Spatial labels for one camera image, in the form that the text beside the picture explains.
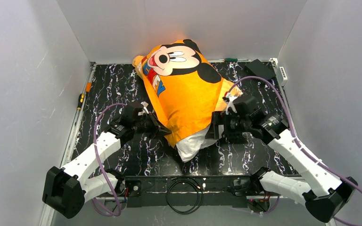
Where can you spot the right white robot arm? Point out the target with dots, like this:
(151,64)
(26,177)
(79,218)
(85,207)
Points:
(322,193)

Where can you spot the green handled screwdriver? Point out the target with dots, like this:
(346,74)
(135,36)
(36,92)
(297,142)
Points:
(230,60)

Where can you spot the white power strip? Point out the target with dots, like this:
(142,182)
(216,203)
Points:
(282,77)

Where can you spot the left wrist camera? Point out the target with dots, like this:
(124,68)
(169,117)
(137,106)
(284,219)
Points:
(144,110)

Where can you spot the black flat pad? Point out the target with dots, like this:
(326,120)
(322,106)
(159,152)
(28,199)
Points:
(259,69)

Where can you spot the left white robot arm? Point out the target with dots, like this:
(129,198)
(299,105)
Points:
(90,162)

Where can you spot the white pillow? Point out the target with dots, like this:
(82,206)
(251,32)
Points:
(189,147)

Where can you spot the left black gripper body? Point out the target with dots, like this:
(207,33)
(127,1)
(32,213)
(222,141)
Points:
(151,125)

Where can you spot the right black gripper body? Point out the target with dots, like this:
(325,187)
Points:
(217,125)

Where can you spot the aluminium frame rail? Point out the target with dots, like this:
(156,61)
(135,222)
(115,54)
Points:
(67,194)

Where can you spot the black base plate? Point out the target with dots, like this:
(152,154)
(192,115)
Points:
(184,191)

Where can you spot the orange printed pillowcase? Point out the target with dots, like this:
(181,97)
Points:
(183,87)

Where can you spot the yellow handled screwdriver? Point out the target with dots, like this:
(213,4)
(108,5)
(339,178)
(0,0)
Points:
(83,96)

